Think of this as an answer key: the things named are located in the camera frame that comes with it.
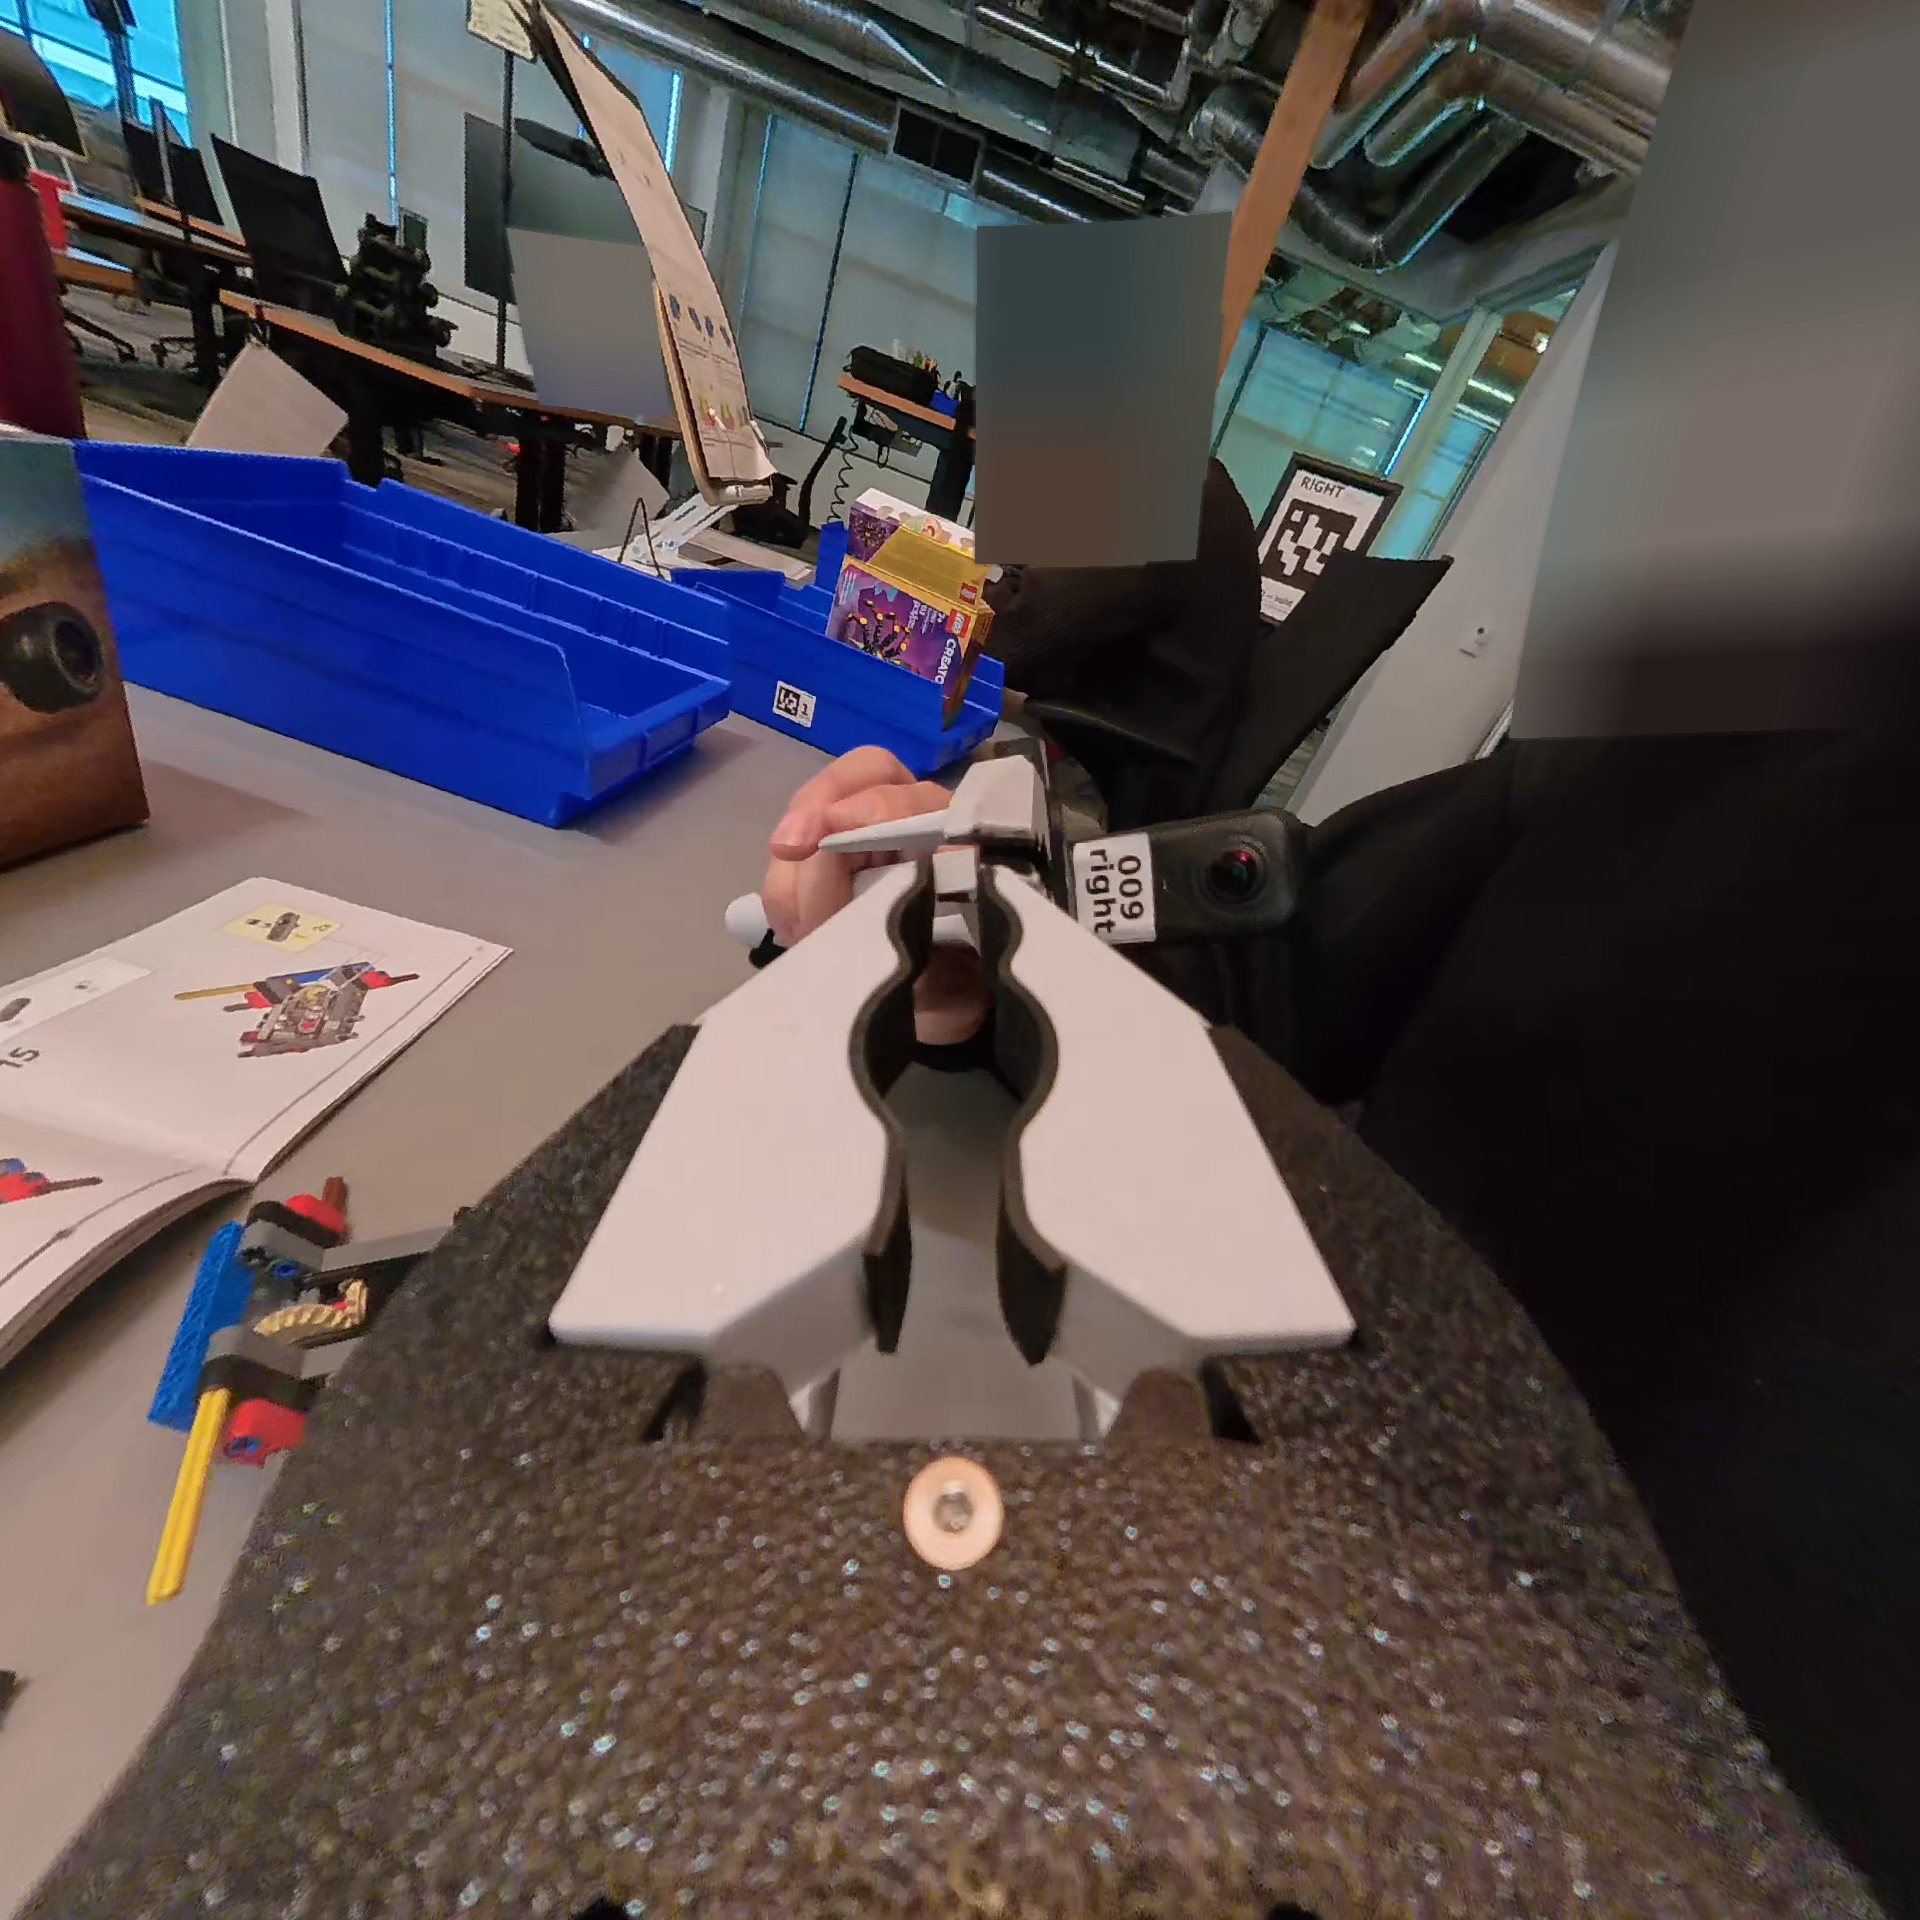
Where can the person's right hand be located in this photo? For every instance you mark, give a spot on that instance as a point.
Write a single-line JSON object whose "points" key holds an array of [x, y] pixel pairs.
{"points": [[856, 810]]}

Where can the brown lego set box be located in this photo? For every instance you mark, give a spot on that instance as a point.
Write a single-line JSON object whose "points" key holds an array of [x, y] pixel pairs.
{"points": [[60, 662]]}

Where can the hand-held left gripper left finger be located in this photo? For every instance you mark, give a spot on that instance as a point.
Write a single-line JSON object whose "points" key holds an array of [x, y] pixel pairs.
{"points": [[722, 1185]]}

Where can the lego technic assembly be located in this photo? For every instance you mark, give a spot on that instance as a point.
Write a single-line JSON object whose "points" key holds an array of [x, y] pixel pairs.
{"points": [[277, 1289]]}

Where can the long wooden desk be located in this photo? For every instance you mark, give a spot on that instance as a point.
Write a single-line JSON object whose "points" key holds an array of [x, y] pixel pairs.
{"points": [[436, 375]]}

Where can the small desk with bag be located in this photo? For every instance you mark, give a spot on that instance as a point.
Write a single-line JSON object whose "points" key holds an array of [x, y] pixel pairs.
{"points": [[902, 398]]}

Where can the blue bin with tag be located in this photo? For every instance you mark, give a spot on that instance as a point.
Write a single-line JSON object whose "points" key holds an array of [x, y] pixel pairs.
{"points": [[869, 690]]}

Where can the yellow purple lego box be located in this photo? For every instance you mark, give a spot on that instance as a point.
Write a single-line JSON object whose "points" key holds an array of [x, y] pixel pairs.
{"points": [[932, 615]]}

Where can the white paper sheet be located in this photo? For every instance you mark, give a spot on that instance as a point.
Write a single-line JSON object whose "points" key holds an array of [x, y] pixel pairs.
{"points": [[270, 406]]}

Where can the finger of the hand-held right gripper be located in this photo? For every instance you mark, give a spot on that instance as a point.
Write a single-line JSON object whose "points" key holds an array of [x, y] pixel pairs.
{"points": [[962, 901], [975, 810]]}

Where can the grey board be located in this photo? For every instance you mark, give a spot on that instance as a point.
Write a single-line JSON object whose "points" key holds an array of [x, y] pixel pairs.
{"points": [[592, 322]]}

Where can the large blue plastic bin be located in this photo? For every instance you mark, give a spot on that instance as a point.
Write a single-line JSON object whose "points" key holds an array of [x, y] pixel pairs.
{"points": [[390, 629]]}

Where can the metal ventilation ducts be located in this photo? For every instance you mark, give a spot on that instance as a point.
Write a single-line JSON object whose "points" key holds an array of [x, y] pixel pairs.
{"points": [[1202, 90]]}

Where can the black stacked equipment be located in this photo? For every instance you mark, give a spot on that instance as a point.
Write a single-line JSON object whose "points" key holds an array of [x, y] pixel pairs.
{"points": [[395, 283]]}

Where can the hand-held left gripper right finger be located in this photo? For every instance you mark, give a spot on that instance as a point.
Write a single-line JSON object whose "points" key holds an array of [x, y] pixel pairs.
{"points": [[1186, 1185]]}

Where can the black monitor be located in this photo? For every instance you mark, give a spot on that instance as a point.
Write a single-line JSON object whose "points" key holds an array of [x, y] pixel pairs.
{"points": [[277, 218]]}

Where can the dark red panel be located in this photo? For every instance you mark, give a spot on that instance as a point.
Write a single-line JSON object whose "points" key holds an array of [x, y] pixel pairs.
{"points": [[32, 299]]}

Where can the propped instruction booklet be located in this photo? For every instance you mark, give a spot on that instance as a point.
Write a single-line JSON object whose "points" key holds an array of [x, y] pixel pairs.
{"points": [[675, 255]]}

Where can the wooden beam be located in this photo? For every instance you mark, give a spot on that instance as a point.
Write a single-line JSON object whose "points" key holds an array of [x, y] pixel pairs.
{"points": [[1291, 165]]}

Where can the open lego instruction booklet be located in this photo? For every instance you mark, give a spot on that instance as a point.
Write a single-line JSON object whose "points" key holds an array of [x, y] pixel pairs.
{"points": [[195, 1050]]}

